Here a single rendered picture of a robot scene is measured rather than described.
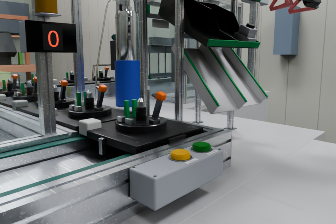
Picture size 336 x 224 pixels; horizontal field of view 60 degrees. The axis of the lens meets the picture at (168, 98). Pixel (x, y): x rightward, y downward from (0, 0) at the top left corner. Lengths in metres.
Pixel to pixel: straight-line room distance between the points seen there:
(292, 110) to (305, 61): 0.63
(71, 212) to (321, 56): 3.63
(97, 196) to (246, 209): 0.30
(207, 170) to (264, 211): 0.14
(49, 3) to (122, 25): 1.00
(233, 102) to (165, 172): 0.51
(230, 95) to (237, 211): 0.46
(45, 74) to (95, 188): 0.36
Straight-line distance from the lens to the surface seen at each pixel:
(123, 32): 1.71
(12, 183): 0.67
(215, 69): 1.04
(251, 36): 1.07
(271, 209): 0.66
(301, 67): 3.99
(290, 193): 0.74
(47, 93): 0.80
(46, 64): 0.79
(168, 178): 0.53
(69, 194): 0.50
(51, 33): 0.75
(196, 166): 0.59
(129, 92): 1.71
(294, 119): 4.08
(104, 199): 0.54
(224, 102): 0.95
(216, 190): 0.70
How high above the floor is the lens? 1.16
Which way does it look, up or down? 8 degrees down
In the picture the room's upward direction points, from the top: straight up
